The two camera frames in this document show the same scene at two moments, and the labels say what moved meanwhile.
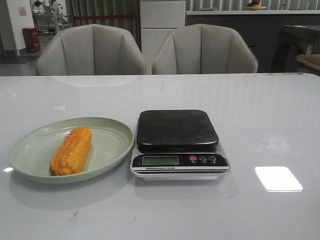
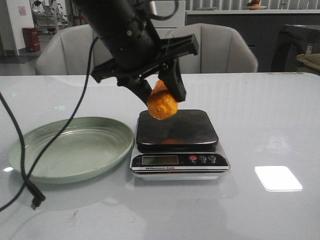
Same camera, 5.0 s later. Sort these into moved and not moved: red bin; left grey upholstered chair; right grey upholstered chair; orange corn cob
Moved: orange corn cob
Not moved: left grey upholstered chair; red bin; right grey upholstered chair
